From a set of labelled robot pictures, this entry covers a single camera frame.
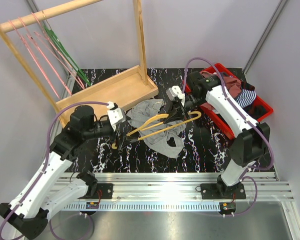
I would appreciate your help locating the green hanger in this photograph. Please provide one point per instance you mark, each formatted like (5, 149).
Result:
(57, 43)

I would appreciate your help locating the grey tank top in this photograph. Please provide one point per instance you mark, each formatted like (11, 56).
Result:
(167, 143)

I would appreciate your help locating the navy maroon tank top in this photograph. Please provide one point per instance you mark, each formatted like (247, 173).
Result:
(254, 110)

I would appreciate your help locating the yellow hanger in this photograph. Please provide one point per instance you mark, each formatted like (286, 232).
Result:
(148, 125)

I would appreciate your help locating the salmon pink tank top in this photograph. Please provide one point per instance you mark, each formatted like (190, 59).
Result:
(233, 85)

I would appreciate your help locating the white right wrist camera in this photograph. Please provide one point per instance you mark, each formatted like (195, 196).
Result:
(175, 94)

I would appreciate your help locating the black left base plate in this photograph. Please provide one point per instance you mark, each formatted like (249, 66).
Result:
(103, 190)

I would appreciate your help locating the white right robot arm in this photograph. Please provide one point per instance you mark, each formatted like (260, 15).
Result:
(250, 136)

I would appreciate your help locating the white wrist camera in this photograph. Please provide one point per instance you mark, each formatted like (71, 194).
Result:
(175, 94)
(115, 114)

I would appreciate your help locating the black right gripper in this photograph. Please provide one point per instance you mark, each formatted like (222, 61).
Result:
(172, 111)

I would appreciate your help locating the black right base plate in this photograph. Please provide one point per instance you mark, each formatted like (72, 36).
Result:
(215, 191)

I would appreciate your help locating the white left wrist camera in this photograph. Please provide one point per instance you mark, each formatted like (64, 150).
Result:
(115, 114)

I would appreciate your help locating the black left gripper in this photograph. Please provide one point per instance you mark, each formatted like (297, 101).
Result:
(124, 140)

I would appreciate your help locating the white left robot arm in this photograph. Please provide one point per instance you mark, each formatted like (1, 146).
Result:
(34, 207)

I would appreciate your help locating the aluminium mounting rail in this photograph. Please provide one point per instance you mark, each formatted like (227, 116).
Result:
(174, 206)

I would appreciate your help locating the blue striped tank top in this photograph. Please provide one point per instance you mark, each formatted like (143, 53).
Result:
(245, 98)

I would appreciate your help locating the red plastic bin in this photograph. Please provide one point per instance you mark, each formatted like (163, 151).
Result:
(218, 119)

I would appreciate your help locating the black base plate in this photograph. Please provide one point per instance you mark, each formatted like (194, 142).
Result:
(215, 191)
(103, 190)

